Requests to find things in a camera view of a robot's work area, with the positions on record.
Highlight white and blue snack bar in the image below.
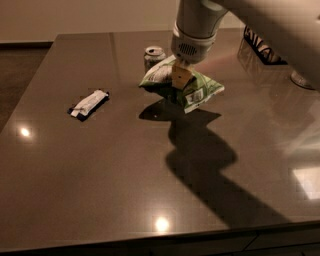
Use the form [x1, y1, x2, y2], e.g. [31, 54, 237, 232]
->
[67, 90, 110, 121]

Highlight green jalapeno chip bag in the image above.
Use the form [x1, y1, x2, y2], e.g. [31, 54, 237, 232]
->
[139, 55, 225, 113]

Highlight green 7up soda can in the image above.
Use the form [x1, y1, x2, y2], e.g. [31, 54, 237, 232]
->
[144, 46, 166, 72]

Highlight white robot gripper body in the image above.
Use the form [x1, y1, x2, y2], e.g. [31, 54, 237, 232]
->
[171, 0, 227, 64]

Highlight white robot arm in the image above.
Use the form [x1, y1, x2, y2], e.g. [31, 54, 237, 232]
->
[171, 0, 320, 89]

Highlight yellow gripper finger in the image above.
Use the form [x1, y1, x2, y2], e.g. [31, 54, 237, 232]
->
[172, 59, 192, 90]

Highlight black wire basket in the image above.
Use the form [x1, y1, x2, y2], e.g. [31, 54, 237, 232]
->
[243, 26, 287, 65]

